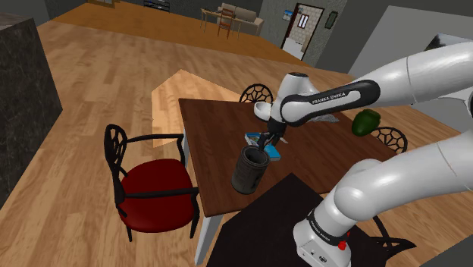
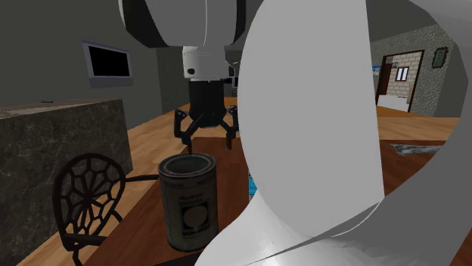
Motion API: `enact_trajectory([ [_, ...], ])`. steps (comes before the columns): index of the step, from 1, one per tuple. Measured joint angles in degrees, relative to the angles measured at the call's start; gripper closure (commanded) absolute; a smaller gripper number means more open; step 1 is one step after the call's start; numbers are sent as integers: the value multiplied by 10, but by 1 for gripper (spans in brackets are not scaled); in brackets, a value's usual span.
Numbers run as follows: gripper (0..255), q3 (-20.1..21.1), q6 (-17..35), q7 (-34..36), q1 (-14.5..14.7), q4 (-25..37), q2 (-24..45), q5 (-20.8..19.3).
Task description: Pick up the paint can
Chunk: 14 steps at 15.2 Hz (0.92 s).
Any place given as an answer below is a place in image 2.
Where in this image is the small blue object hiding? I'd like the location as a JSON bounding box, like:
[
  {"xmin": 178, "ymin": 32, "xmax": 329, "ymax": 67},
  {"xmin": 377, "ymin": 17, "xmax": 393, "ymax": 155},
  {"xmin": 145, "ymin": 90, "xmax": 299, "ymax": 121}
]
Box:
[{"xmin": 247, "ymin": 170, "xmax": 259, "ymax": 197}]

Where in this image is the crumpled grey flat object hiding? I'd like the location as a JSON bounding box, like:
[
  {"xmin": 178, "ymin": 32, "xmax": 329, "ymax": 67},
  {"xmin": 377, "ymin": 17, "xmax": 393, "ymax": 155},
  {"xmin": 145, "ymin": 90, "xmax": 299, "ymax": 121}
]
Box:
[{"xmin": 390, "ymin": 142, "xmax": 443, "ymax": 156}]

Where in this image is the grey labelled tin can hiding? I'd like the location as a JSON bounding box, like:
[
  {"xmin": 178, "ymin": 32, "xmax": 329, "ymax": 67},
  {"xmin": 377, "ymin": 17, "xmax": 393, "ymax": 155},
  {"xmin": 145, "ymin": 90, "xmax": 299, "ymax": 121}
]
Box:
[{"xmin": 157, "ymin": 152, "xmax": 220, "ymax": 254}]

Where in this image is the green framed wall picture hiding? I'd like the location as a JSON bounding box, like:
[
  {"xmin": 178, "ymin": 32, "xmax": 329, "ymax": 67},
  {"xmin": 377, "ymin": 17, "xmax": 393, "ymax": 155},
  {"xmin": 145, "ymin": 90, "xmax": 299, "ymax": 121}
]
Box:
[{"xmin": 431, "ymin": 45, "xmax": 450, "ymax": 70}]

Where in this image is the brown wooden table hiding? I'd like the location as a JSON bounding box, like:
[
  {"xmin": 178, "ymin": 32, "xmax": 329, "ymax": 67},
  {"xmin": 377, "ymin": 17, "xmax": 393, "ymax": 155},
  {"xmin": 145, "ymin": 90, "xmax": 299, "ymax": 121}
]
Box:
[{"xmin": 83, "ymin": 136, "xmax": 472, "ymax": 266}]

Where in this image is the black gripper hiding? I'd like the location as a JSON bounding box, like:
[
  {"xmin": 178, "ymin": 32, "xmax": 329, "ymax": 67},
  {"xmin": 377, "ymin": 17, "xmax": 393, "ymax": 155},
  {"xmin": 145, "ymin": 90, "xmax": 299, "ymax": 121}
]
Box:
[{"xmin": 172, "ymin": 79, "xmax": 241, "ymax": 154}]

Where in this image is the black metal web-back chair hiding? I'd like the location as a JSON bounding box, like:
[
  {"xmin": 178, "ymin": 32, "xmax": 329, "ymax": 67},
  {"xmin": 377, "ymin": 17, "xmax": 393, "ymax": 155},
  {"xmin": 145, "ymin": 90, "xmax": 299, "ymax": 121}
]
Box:
[{"xmin": 51, "ymin": 152, "xmax": 162, "ymax": 266}]

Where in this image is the dark marble counter block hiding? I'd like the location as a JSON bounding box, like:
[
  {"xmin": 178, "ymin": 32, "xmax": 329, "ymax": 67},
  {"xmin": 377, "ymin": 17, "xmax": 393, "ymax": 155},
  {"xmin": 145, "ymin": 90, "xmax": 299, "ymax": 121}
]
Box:
[{"xmin": 0, "ymin": 97, "xmax": 134, "ymax": 266}]

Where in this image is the grey framed wall screen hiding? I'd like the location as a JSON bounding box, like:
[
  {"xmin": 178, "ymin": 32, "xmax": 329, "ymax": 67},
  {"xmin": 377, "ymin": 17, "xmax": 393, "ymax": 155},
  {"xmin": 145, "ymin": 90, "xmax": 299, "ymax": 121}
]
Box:
[{"xmin": 81, "ymin": 39, "xmax": 135, "ymax": 89}]

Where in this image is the dark framed doorway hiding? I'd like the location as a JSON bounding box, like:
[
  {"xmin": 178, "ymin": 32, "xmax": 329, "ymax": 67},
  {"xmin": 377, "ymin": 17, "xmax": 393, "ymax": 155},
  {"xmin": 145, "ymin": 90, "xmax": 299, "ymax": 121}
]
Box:
[{"xmin": 374, "ymin": 49, "xmax": 426, "ymax": 113}]

